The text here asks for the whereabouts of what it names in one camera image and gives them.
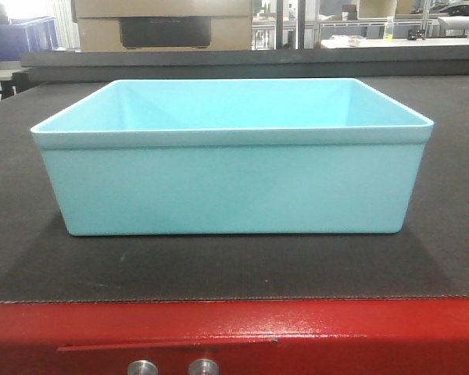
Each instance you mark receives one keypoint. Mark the light blue plastic bin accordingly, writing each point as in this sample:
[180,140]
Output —
[245,156]

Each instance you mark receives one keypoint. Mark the dark conveyor belt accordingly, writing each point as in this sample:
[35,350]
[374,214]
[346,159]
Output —
[428,258]

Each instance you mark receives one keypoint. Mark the white background table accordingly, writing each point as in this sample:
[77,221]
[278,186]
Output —
[343,41]

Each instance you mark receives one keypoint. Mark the silver round button right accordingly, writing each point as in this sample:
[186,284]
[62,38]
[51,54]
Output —
[203,367]

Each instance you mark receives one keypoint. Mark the silver round button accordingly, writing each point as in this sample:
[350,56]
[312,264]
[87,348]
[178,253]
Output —
[203,367]
[142,367]

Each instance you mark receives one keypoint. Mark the silver round button left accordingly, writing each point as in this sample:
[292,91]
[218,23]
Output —
[142,367]

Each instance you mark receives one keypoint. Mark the cardboard box with black panel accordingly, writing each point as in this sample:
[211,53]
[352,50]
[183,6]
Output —
[124,26]

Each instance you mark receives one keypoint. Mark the yellow liquid bottle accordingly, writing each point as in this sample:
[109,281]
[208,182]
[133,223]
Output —
[388,29]

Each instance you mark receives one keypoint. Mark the blue partition screen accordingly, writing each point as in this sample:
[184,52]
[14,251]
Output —
[21,36]

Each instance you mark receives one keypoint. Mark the grey conveyor side rail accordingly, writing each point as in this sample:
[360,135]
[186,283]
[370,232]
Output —
[77,67]

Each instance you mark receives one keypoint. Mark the red conveyor frame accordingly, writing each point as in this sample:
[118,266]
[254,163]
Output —
[415,336]

